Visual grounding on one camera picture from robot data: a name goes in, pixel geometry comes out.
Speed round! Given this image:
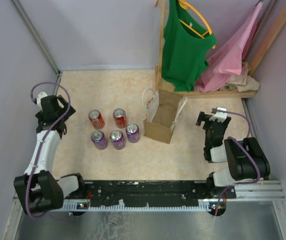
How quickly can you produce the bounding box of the wooden pole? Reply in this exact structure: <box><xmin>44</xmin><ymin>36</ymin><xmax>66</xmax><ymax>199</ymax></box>
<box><xmin>246</xmin><ymin>0</ymin><xmax>286</xmax><ymax>76</ymax></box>

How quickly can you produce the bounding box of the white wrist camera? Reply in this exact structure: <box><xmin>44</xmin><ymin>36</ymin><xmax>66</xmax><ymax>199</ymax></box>
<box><xmin>209</xmin><ymin>107</ymin><xmax>228</xmax><ymax>123</ymax></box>
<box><xmin>33</xmin><ymin>91</ymin><xmax>48</xmax><ymax>105</ymax></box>

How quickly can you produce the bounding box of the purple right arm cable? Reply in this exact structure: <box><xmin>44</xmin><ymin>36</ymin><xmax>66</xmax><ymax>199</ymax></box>
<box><xmin>212</xmin><ymin>111</ymin><xmax>262</xmax><ymax>218</ymax></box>

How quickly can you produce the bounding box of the purple Fanta can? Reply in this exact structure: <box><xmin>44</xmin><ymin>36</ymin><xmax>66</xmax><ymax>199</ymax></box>
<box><xmin>109</xmin><ymin>130</ymin><xmax>126</xmax><ymax>150</ymax></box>
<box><xmin>125</xmin><ymin>123</ymin><xmax>140</xmax><ymax>143</ymax></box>
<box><xmin>90</xmin><ymin>130</ymin><xmax>108</xmax><ymax>150</ymax></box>

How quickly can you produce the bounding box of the yellow clothes hanger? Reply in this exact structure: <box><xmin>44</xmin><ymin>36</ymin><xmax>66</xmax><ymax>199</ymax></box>
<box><xmin>154</xmin><ymin>0</ymin><xmax>217</xmax><ymax>49</ymax></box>

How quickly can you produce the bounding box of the green tank top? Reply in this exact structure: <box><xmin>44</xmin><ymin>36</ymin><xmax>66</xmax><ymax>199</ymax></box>
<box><xmin>161</xmin><ymin>0</ymin><xmax>217</xmax><ymax>92</ymax></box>

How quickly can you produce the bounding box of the cream cloth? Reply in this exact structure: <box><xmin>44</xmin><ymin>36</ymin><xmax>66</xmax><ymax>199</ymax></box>
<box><xmin>219</xmin><ymin>62</ymin><xmax>260</xmax><ymax>92</ymax></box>

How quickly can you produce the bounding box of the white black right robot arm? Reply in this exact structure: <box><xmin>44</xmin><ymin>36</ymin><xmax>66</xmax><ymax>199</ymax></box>
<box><xmin>195</xmin><ymin>107</ymin><xmax>271</xmax><ymax>198</ymax></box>

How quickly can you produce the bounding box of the burlap canvas bag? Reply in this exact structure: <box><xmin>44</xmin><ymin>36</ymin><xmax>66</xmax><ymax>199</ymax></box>
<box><xmin>141</xmin><ymin>88</ymin><xmax>188</xmax><ymax>144</ymax></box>

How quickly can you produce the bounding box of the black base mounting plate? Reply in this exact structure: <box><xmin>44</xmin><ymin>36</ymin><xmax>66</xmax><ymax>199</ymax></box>
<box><xmin>66</xmin><ymin>180</ymin><xmax>224</xmax><ymax>208</ymax></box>

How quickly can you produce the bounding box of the pink shirt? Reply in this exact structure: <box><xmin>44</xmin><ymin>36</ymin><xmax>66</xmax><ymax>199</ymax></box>
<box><xmin>194</xmin><ymin>1</ymin><xmax>263</xmax><ymax>93</ymax></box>

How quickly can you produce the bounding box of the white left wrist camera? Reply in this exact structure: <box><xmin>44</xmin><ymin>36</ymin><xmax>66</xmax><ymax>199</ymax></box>
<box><xmin>33</xmin><ymin>91</ymin><xmax>48</xmax><ymax>105</ymax></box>

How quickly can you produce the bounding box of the wooden clothes rack frame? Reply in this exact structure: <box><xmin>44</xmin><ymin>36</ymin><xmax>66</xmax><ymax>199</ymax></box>
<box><xmin>154</xmin><ymin>0</ymin><xmax>286</xmax><ymax>100</ymax></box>

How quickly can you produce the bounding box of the aluminium rail frame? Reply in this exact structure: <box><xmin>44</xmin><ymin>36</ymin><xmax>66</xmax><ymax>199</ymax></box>
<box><xmin>1</xmin><ymin>0</ymin><xmax>286</xmax><ymax>240</ymax></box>

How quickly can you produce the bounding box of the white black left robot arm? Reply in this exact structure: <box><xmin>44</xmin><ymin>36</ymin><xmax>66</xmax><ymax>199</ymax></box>
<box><xmin>13</xmin><ymin>92</ymin><xmax>87</xmax><ymax>217</ymax></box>

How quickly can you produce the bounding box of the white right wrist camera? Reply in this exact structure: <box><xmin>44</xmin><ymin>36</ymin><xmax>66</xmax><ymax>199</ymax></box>
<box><xmin>209</xmin><ymin>107</ymin><xmax>228</xmax><ymax>123</ymax></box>

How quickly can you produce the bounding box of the red cola can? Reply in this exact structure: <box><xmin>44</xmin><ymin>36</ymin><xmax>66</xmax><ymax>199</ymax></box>
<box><xmin>113</xmin><ymin>108</ymin><xmax>128</xmax><ymax>129</ymax></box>
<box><xmin>88</xmin><ymin>109</ymin><xmax>105</xmax><ymax>130</ymax></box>

